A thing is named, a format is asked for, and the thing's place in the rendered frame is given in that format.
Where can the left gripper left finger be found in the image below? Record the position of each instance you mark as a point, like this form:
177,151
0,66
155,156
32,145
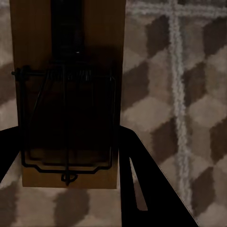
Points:
9,149

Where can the mousetrap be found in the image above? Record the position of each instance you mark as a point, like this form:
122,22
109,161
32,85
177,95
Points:
68,59

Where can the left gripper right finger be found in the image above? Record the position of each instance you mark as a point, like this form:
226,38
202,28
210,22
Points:
165,208

